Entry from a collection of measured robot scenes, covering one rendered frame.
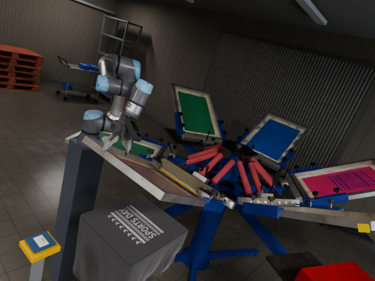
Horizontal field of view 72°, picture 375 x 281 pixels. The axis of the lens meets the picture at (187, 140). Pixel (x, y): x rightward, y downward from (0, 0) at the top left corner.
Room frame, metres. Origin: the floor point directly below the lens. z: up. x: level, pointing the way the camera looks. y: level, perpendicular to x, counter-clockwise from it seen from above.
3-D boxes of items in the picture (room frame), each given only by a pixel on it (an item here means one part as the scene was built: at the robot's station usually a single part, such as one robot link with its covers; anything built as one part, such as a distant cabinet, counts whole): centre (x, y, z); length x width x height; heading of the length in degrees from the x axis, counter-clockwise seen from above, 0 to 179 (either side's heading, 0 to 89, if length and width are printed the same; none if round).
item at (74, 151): (1.62, 0.64, 0.60); 0.18 x 0.18 x 1.20; 53
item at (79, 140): (1.62, 0.64, 1.25); 0.15 x 0.15 x 0.10
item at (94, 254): (1.11, 0.26, 0.74); 0.45 x 0.03 x 0.43; 58
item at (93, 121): (1.63, 0.64, 1.37); 0.13 x 0.12 x 0.14; 116
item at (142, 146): (2.29, 0.45, 1.05); 1.08 x 0.61 x 0.23; 88
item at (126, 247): (1.31, 0.14, 0.95); 0.48 x 0.44 x 0.01; 148
